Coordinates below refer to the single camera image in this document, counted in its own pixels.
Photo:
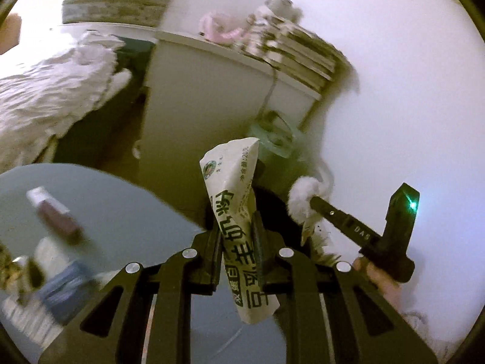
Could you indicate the white purple box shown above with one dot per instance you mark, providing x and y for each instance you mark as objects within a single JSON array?
[{"x": 55, "y": 214}]

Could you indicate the pink fluffy toy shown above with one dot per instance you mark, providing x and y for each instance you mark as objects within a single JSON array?
[{"x": 222, "y": 29}]

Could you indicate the grey blue table cloth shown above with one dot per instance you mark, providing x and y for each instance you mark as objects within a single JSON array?
[{"x": 124, "y": 223}]

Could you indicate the person's right hand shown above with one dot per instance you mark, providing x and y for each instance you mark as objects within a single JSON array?
[{"x": 386, "y": 286}]

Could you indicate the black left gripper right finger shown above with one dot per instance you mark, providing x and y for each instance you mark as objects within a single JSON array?
[{"x": 334, "y": 314}]

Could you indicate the white fluffy sock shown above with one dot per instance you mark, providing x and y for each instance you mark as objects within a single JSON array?
[{"x": 300, "y": 211}]

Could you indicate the brown wooden headboard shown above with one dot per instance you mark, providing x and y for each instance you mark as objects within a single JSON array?
[{"x": 10, "y": 32}]

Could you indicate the white rumpled duvet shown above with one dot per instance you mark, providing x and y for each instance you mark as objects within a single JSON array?
[{"x": 41, "y": 101}]

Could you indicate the blue printed packet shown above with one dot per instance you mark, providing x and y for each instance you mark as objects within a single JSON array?
[{"x": 65, "y": 295}]

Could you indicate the white bedside cabinet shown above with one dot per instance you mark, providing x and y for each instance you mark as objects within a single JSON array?
[{"x": 200, "y": 95}]

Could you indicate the white printed snack bag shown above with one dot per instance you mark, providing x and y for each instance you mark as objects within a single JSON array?
[{"x": 228, "y": 171}]

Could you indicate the dark green blanket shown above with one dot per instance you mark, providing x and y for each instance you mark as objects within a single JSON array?
[{"x": 134, "y": 56}]

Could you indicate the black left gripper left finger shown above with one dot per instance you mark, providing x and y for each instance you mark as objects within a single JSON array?
[{"x": 143, "y": 314}]

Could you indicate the stack of books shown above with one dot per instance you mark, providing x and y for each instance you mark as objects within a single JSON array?
[{"x": 294, "y": 51}]

